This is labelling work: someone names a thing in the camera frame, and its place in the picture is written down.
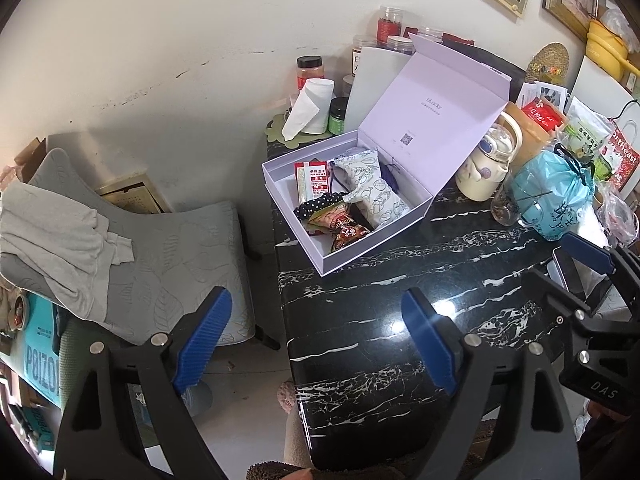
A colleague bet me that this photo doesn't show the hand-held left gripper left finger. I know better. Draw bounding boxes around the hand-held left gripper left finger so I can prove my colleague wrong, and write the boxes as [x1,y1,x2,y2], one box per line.
[52,286,234,480]

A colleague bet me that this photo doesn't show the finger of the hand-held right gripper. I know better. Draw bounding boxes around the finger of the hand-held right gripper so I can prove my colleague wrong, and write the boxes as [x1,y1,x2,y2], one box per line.
[530,267,640,346]
[560,232,640,306]

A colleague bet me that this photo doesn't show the light blue plastic bag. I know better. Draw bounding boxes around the light blue plastic bag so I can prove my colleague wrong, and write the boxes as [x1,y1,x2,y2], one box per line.
[510,145,598,242]

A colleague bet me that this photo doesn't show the green scalloped mat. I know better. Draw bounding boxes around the green scalloped mat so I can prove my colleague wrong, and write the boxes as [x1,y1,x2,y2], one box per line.
[265,112,333,148]

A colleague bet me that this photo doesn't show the light grey sweatshirt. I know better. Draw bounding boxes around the light grey sweatshirt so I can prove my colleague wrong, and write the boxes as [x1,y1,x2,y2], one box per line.
[0,180,136,323]

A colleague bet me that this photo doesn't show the toilet paper roll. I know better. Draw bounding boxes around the toilet paper roll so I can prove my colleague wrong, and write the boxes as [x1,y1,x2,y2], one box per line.
[281,77,335,142]

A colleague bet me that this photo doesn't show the black box-shaped object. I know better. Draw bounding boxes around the black box-shaped object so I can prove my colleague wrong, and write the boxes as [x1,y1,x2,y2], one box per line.
[442,42,526,93]

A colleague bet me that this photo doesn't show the black smartphone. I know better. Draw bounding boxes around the black smartphone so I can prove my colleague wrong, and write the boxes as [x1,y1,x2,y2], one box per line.
[547,247,583,296]

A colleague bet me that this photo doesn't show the red gift bag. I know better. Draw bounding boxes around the red gift bag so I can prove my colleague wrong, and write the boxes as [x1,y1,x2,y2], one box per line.
[597,120,640,193]

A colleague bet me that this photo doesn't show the small cardboard box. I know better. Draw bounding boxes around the small cardboard box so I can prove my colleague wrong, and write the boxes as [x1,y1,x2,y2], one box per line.
[15,137,48,171]

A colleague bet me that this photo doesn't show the white printed card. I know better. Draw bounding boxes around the white printed card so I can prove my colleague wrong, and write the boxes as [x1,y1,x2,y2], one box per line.
[515,80,568,111]

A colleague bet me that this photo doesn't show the pink slipper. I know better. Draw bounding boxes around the pink slipper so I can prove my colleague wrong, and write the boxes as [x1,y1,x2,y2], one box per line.
[277,380,301,413]

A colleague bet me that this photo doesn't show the teal box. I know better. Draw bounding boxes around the teal box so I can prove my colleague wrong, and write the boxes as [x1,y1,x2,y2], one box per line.
[0,290,63,453]

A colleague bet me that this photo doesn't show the white cabinet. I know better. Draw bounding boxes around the white cabinet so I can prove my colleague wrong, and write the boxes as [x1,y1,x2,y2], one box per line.
[570,55,636,116]

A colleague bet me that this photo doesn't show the yellow bowl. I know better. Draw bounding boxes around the yellow bowl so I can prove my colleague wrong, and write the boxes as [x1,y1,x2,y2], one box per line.
[586,19,631,81]

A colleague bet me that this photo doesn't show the wooden board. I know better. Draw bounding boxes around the wooden board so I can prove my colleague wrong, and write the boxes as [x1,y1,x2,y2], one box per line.
[95,172,173,216]

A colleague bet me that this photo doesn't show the grey cushioned chair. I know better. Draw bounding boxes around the grey cushioned chair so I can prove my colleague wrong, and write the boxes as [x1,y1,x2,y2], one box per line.
[0,147,281,351]

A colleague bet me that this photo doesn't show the green and white tea packet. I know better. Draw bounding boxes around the green and white tea packet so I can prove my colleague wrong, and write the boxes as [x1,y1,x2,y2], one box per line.
[562,97,613,181]

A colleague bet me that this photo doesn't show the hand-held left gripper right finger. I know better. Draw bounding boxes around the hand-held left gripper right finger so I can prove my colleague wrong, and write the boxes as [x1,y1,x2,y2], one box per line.
[402,288,581,480]

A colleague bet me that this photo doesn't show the white board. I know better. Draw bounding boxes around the white board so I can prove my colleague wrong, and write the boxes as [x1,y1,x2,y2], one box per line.
[346,46,413,136]

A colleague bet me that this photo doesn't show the red and white packet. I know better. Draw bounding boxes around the red and white packet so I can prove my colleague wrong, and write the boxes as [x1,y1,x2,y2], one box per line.
[294,159,346,203]

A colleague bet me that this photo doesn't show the woven straw hat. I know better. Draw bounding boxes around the woven straw hat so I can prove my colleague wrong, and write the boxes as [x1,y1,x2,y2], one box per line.
[524,42,570,86]

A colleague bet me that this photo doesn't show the clear jar of red berries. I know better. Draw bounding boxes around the clear jar of red berries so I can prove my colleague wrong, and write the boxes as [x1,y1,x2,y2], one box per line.
[376,5,404,46]

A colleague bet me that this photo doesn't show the lavender gift box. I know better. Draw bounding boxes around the lavender gift box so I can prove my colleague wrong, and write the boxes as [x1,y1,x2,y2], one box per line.
[261,34,512,278]

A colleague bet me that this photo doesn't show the clear glass cup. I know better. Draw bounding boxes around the clear glass cup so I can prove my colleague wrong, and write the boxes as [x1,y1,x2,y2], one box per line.
[491,180,526,227]

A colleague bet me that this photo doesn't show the clear plastic bag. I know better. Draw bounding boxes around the clear plastic bag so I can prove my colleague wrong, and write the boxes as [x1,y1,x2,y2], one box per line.
[597,180,640,246]

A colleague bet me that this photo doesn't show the orange jar with black lid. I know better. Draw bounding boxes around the orange jar with black lid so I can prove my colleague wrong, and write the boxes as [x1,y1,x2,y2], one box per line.
[296,55,326,92]

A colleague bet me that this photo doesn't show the cream kettle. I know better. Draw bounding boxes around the cream kettle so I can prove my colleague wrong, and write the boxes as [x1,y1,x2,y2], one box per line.
[455,110,523,202]

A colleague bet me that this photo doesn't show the white bread-print snack packet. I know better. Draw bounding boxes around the white bread-print snack packet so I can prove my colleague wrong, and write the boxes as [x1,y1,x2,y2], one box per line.
[332,146,381,196]
[342,175,413,231]

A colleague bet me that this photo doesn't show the black polka-dot cloth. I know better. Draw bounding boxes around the black polka-dot cloth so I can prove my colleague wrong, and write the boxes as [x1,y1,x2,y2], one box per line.
[292,194,351,221]

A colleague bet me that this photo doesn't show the green jar with black lid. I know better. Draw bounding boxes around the green jar with black lid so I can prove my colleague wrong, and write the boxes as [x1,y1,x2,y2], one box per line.
[327,96,350,136]

